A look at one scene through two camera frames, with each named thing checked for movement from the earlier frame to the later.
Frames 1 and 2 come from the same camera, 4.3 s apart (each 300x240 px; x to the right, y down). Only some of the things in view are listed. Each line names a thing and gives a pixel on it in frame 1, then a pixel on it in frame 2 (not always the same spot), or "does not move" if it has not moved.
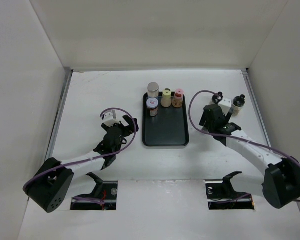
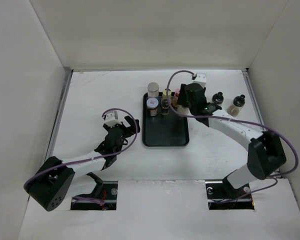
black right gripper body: (207, 125) → (186, 103)
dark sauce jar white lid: (152, 104) does not move
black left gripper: (127, 130) does not move
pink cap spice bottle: (177, 100) does not move
